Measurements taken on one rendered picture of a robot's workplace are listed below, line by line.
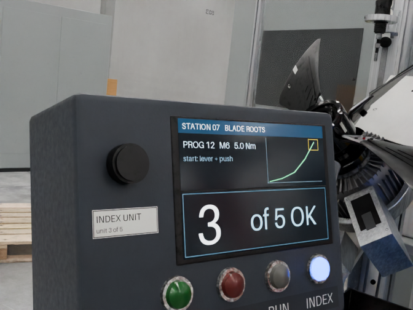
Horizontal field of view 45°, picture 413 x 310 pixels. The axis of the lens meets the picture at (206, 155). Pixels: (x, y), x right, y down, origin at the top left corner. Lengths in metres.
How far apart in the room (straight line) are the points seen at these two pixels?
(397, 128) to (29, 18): 5.43
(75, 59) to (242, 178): 6.30
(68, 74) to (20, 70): 0.60
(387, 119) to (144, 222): 1.25
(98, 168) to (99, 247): 0.05
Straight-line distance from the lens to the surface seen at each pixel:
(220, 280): 0.40
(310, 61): 1.45
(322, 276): 0.47
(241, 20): 4.11
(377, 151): 1.10
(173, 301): 0.37
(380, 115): 1.58
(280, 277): 0.43
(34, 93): 6.49
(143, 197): 0.36
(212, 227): 0.39
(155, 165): 0.37
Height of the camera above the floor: 1.27
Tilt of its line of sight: 8 degrees down
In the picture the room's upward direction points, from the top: 6 degrees clockwise
